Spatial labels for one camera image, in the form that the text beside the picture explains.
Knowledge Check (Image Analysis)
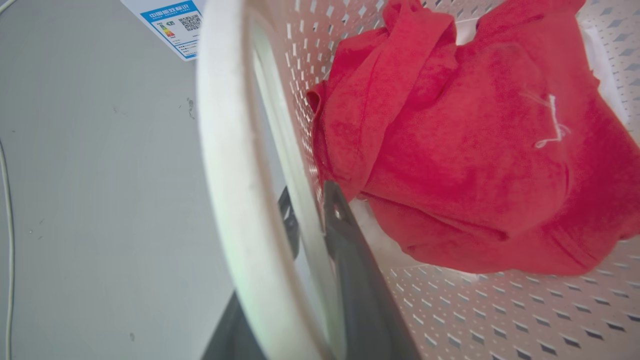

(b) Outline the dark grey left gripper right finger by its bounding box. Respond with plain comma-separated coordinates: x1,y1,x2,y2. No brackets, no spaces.
323,180,422,360

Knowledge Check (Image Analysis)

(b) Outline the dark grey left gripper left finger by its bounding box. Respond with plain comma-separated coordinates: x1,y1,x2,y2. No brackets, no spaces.
200,187,301,360

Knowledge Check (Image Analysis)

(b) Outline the white perforated plastic laundry basket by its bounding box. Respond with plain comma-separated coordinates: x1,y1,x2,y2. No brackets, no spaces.
196,0,640,360

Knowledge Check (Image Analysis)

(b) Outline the red cloth garment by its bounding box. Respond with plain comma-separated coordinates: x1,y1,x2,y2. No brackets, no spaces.
306,0,640,277

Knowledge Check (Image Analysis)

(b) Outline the blue white energy label sticker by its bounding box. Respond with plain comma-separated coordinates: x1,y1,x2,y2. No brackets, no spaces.
140,0,205,60

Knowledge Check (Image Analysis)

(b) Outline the thin white cable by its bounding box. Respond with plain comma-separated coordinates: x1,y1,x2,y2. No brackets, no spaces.
0,0,17,360

